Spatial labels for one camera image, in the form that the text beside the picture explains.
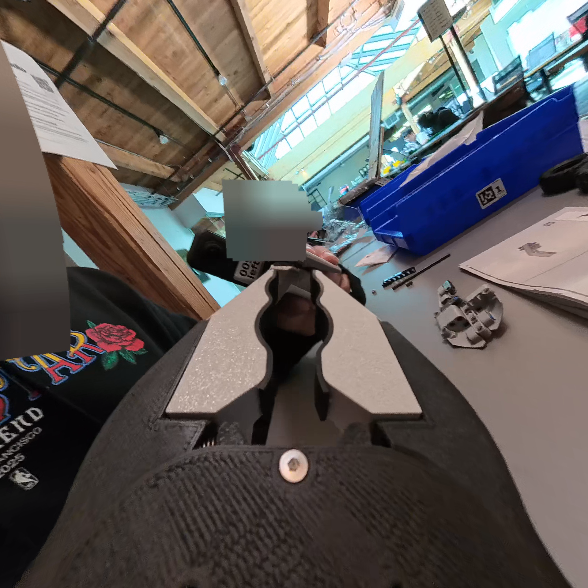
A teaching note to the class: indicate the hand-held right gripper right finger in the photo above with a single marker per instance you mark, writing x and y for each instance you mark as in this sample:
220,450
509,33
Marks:
367,367

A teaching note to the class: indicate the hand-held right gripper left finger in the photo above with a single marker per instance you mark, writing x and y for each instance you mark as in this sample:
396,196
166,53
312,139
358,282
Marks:
220,367

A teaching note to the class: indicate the black holed beam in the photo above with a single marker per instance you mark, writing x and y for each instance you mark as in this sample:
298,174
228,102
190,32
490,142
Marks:
398,277

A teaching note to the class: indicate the grey desk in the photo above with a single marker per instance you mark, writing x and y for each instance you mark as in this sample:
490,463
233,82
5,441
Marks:
505,413

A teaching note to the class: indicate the person's left hand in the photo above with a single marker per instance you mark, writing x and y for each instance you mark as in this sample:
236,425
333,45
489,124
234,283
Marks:
321,255

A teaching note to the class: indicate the clear plastic packet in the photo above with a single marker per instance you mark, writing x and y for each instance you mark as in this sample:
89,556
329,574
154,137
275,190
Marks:
376,256

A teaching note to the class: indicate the grey brick model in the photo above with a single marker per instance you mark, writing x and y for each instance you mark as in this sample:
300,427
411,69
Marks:
468,317

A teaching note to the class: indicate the long black axle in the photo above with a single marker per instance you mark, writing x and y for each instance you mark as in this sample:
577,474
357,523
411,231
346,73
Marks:
427,268

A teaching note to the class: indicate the blue tagged storage bin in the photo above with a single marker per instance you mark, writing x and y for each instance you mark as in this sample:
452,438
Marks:
459,193

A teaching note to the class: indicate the white instruction booklet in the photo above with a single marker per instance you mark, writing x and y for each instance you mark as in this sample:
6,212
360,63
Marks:
542,262

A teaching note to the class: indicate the white notice paper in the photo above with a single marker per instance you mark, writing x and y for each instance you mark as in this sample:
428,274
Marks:
59,115

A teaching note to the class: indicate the open laptop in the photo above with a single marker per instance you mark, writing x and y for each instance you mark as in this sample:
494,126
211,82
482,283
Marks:
374,138

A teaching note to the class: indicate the black ceiling conduit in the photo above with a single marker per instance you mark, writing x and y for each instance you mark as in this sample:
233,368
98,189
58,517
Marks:
197,46

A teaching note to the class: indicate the white paper sheet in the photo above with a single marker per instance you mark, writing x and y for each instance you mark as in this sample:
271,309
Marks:
441,156

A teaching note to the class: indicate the grey metal pipe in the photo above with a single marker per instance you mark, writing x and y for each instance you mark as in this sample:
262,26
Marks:
92,41

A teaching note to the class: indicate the black toy tire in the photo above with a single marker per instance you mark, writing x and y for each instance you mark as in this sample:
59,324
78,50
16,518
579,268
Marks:
565,174

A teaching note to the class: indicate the tan rounded panel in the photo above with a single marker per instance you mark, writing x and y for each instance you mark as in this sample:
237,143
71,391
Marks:
436,18

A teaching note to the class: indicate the wooden post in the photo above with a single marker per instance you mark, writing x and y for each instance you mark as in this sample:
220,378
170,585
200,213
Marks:
138,239

